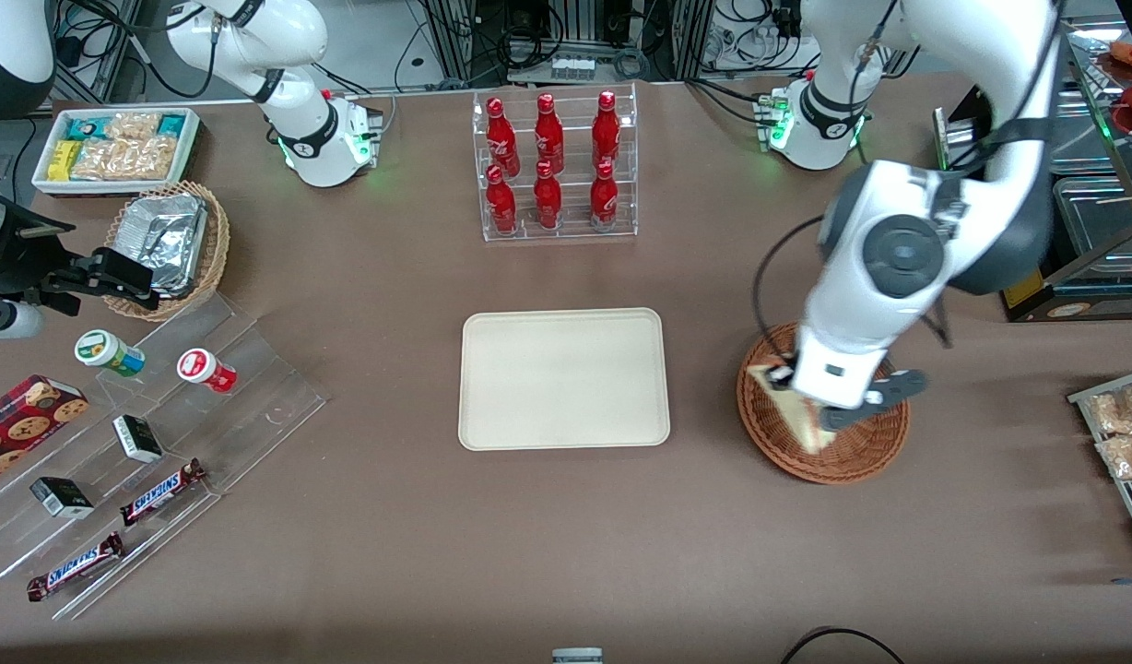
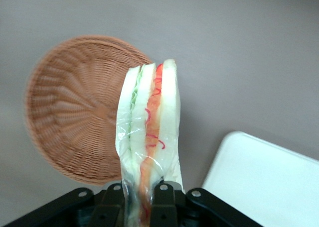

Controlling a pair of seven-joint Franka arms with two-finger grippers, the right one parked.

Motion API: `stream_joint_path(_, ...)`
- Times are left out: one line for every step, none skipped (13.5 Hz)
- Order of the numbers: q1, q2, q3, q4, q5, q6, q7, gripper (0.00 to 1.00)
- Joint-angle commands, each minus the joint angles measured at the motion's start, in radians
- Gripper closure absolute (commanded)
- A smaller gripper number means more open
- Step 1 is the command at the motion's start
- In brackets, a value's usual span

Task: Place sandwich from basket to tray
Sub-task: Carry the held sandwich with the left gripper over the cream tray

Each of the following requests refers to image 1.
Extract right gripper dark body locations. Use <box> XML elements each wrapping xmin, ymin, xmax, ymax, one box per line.
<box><xmin>0</xmin><ymin>175</ymin><xmax>75</xmax><ymax>342</ymax></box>

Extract triangular sandwich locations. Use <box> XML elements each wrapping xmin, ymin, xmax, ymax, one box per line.
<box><xmin>748</xmin><ymin>362</ymin><xmax>836</xmax><ymax>454</ymax></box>

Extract brown wicker basket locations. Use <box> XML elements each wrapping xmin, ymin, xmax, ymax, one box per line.
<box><xmin>737</xmin><ymin>319</ymin><xmax>911</xmax><ymax>485</ymax></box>

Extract light wicker basket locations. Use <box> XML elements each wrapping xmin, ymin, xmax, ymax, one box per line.
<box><xmin>103</xmin><ymin>181</ymin><xmax>230</xmax><ymax>322</ymax></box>

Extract cream rectangular tray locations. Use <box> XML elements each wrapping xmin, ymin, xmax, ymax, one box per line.
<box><xmin>458</xmin><ymin>307</ymin><xmax>671</xmax><ymax>452</ymax></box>

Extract steel tray with red food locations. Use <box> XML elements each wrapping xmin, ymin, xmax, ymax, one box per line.
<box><xmin>1064</xmin><ymin>17</ymin><xmax>1132</xmax><ymax>139</ymax></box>

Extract aluminium foil containers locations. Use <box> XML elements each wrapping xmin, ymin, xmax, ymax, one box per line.
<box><xmin>114</xmin><ymin>194</ymin><xmax>209</xmax><ymax>298</ymax></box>

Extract green lid snack cup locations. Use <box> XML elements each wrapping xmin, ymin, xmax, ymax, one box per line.
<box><xmin>75</xmin><ymin>329</ymin><xmax>147</xmax><ymax>378</ymax></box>

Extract white plastic snack bin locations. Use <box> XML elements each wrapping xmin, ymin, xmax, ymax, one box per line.
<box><xmin>31</xmin><ymin>107</ymin><xmax>201</xmax><ymax>197</ymax></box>

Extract large clear cracker bag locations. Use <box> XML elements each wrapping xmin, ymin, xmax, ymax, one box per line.
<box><xmin>71</xmin><ymin>136</ymin><xmax>180</xmax><ymax>181</ymax></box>

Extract red lid snack cup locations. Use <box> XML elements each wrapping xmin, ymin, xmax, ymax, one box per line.
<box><xmin>177</xmin><ymin>348</ymin><xmax>238</xmax><ymax>395</ymax></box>

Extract red cookie box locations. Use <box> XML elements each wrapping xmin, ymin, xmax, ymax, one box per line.
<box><xmin>0</xmin><ymin>374</ymin><xmax>89</xmax><ymax>492</ymax></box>

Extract small clear cracker bag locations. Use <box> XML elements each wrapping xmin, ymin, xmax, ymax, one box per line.
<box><xmin>105</xmin><ymin>113</ymin><xmax>161</xmax><ymax>141</ymax></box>

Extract small dark box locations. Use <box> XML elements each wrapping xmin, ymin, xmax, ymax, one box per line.
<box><xmin>112</xmin><ymin>414</ymin><xmax>164</xmax><ymax>464</ymax></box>
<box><xmin>29</xmin><ymin>476</ymin><xmax>95</xmax><ymax>519</ymax></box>

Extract yellow emergency stop box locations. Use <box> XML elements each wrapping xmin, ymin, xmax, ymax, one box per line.
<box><xmin>1002</xmin><ymin>270</ymin><xmax>1048</xmax><ymax>312</ymax></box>

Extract clear acrylic stepped display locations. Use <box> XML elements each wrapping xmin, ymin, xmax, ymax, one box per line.
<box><xmin>0</xmin><ymin>292</ymin><xmax>327</xmax><ymax>621</ymax></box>

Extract Snickers chocolate bar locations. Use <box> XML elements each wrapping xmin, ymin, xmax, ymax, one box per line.
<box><xmin>119</xmin><ymin>458</ymin><xmax>207</xmax><ymax>528</ymax></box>
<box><xmin>27</xmin><ymin>532</ymin><xmax>125</xmax><ymax>602</ymax></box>

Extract black food warmer cabinet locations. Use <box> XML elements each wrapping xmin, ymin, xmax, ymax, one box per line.
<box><xmin>944</xmin><ymin>78</ymin><xmax>1132</xmax><ymax>324</ymax></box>

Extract clear bag of snacks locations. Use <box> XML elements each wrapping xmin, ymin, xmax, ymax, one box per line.
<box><xmin>1096</xmin><ymin>432</ymin><xmax>1132</xmax><ymax>480</ymax></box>
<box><xmin>1085</xmin><ymin>383</ymin><xmax>1132</xmax><ymax>434</ymax></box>

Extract clear acrylic bottle rack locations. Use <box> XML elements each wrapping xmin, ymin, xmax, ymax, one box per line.
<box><xmin>472</xmin><ymin>83</ymin><xmax>639</xmax><ymax>243</ymax></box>

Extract red soda bottle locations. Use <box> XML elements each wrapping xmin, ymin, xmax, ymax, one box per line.
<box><xmin>533</xmin><ymin>160</ymin><xmax>563</xmax><ymax>231</ymax></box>
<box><xmin>486</xmin><ymin>97</ymin><xmax>521</xmax><ymax>178</ymax></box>
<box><xmin>590</xmin><ymin>160</ymin><xmax>619</xmax><ymax>228</ymax></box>
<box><xmin>534</xmin><ymin>93</ymin><xmax>565</xmax><ymax>174</ymax></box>
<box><xmin>485</xmin><ymin>165</ymin><xmax>518</xmax><ymax>235</ymax></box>
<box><xmin>592</xmin><ymin>89</ymin><xmax>620</xmax><ymax>169</ymax></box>

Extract silver box with green light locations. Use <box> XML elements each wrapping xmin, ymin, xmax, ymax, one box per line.
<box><xmin>933</xmin><ymin>106</ymin><xmax>991</xmax><ymax>173</ymax></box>

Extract steel food pan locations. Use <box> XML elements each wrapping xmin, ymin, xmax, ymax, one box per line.
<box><xmin>1053</xmin><ymin>175</ymin><xmax>1132</xmax><ymax>278</ymax></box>
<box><xmin>1050</xmin><ymin>97</ymin><xmax>1125</xmax><ymax>176</ymax></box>

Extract black cable loop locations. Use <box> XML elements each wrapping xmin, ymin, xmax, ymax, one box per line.
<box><xmin>780</xmin><ymin>627</ymin><xmax>908</xmax><ymax>664</ymax></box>

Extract metal wire rack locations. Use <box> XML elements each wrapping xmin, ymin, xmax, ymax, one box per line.
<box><xmin>1068</xmin><ymin>367</ymin><xmax>1132</xmax><ymax>563</ymax></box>

